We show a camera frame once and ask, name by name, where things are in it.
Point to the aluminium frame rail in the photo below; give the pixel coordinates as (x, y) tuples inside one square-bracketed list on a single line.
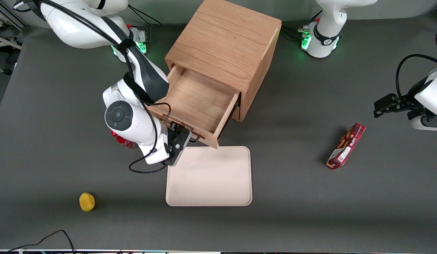
[(17, 21)]

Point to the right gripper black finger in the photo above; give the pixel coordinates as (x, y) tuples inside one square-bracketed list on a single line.
[(174, 126), (184, 131)]

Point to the beige plastic tray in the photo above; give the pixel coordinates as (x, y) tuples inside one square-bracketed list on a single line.
[(211, 180)]

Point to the white wheeled stand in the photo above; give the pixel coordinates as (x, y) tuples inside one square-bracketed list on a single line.
[(3, 43)]

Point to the small red bottle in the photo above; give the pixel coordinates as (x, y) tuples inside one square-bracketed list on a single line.
[(124, 142)]

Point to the wooden drawer cabinet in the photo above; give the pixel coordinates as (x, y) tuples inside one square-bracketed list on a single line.
[(225, 38)]

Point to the yellow lemon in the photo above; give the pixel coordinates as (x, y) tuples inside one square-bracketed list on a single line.
[(87, 201)]

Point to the red snack box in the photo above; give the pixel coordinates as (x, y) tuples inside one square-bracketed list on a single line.
[(346, 145)]

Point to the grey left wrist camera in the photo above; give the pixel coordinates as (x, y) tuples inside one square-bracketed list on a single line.
[(428, 123)]

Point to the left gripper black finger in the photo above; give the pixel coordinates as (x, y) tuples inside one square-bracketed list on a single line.
[(386, 102), (382, 113)]

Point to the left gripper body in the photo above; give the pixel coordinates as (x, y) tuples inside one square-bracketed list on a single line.
[(408, 104)]

